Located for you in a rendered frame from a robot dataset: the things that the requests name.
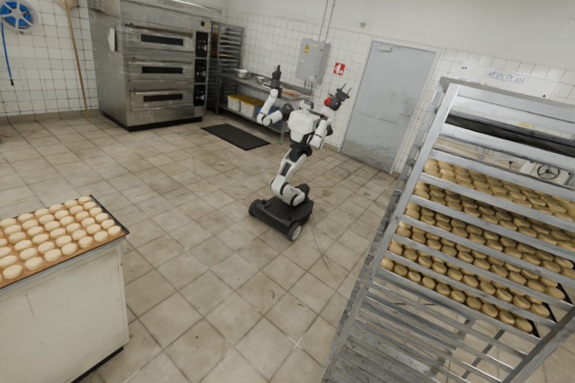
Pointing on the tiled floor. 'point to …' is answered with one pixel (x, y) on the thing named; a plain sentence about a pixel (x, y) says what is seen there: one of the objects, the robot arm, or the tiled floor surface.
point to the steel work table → (263, 92)
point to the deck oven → (149, 55)
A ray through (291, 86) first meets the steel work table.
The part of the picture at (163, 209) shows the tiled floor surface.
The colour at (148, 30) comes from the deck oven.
